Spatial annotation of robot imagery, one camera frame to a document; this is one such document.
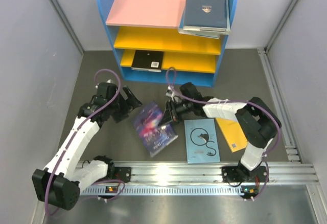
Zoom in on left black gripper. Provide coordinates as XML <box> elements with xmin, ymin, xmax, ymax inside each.
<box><xmin>107</xmin><ymin>85</ymin><xmax>142</xmax><ymax>123</ymax></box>

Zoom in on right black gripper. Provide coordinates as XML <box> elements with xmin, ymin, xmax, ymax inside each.
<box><xmin>159</xmin><ymin>99</ymin><xmax>194</xmax><ymax>128</ymax></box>

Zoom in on purple Robinson Crusoe book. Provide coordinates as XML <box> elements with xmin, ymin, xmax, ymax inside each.
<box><xmin>133</xmin><ymin>101</ymin><xmax>178</xmax><ymax>158</ymax></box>

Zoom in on light blue book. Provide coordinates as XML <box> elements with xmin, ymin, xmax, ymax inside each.
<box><xmin>184</xmin><ymin>119</ymin><xmax>221</xmax><ymax>164</ymax></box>

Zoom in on black book with barcode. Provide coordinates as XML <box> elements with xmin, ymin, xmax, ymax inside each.
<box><xmin>131</xmin><ymin>50</ymin><xmax>164</xmax><ymax>72</ymax></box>

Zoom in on navy blue book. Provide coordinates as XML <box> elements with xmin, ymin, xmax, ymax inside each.
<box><xmin>182</xmin><ymin>0</ymin><xmax>228</xmax><ymax>29</ymax></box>

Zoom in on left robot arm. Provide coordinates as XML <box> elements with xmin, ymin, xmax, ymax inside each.
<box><xmin>32</xmin><ymin>82</ymin><xmax>142</xmax><ymax>210</ymax></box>

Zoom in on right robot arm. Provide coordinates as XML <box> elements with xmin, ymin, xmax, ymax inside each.
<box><xmin>159</xmin><ymin>82</ymin><xmax>282</xmax><ymax>182</ymax></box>

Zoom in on yellow book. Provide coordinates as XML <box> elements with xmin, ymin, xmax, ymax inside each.
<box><xmin>216</xmin><ymin>118</ymin><xmax>248</xmax><ymax>153</ymax></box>

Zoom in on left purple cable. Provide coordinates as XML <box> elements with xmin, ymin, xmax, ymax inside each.
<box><xmin>45</xmin><ymin>69</ymin><xmax>126</xmax><ymax>216</ymax></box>

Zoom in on purple cable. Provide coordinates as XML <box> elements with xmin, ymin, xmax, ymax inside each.
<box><xmin>165</xmin><ymin>66</ymin><xmax>283</xmax><ymax>202</ymax></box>
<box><xmin>45</xmin><ymin>69</ymin><xmax>126</xmax><ymax>216</ymax></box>

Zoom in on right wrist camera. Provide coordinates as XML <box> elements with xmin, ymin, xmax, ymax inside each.
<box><xmin>166</xmin><ymin>86</ymin><xmax>176</xmax><ymax>99</ymax></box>

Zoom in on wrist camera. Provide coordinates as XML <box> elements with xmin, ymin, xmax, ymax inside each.
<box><xmin>96</xmin><ymin>79</ymin><xmax>116</xmax><ymax>90</ymax></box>
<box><xmin>166</xmin><ymin>86</ymin><xmax>176</xmax><ymax>99</ymax></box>

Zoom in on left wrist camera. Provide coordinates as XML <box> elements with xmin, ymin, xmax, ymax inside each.
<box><xmin>96</xmin><ymin>79</ymin><xmax>116</xmax><ymax>90</ymax></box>

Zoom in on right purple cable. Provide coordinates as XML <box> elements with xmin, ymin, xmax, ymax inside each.
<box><xmin>165</xmin><ymin>66</ymin><xmax>283</xmax><ymax>202</ymax></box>

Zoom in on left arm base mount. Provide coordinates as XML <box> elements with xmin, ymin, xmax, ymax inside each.
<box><xmin>103</xmin><ymin>167</ymin><xmax>132</xmax><ymax>183</ymax></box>

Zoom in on aluminium mounting rail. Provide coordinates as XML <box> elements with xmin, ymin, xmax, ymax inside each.
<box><xmin>71</xmin><ymin>160</ymin><xmax>320</xmax><ymax>196</ymax></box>

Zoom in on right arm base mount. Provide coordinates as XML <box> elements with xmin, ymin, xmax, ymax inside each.
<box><xmin>221</xmin><ymin>166</ymin><xmax>268</xmax><ymax>184</ymax></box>

